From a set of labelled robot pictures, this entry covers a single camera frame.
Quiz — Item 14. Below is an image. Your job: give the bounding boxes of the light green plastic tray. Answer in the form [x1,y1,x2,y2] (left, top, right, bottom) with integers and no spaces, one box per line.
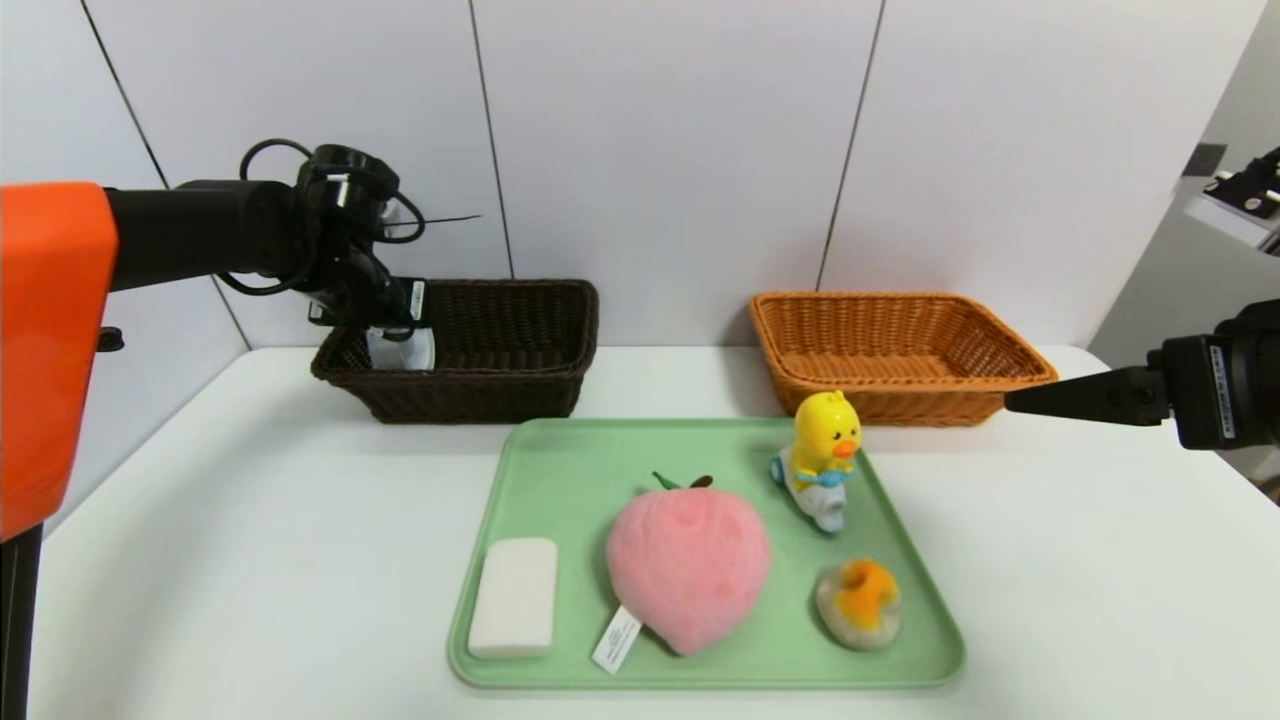
[448,418,967,691]

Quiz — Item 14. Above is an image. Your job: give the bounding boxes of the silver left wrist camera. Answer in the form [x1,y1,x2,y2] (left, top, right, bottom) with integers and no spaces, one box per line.
[380,195,421,241]

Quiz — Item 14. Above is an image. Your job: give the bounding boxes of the pink plush peach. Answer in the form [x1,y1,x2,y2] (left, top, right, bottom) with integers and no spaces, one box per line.
[592,472,772,674]

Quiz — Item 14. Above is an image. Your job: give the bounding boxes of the dark brown wicker basket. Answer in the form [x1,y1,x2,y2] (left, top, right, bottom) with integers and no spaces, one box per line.
[310,279,600,425]

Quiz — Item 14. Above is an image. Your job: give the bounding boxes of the white soap bar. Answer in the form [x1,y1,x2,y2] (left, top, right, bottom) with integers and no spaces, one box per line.
[467,538,559,660]

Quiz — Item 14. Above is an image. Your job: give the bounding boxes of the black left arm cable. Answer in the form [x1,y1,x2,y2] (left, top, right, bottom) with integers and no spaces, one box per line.
[213,138,426,298]

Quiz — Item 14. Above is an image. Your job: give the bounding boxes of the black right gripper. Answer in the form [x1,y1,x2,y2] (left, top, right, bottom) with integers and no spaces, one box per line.
[1003,299,1280,452]

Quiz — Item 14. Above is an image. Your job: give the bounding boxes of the orange wicker basket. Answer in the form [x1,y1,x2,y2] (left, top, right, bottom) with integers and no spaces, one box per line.
[749,292,1059,428]

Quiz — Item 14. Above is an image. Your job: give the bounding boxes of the white round plastic container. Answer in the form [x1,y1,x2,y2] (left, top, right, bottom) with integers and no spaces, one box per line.
[367,325,438,372]

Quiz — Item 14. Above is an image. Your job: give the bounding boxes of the yellow duck scooter toy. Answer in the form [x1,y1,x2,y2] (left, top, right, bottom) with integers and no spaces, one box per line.
[769,391,861,533]

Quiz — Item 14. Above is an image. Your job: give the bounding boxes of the fried egg toy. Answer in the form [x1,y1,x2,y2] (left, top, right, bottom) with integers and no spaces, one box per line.
[815,558,903,652]

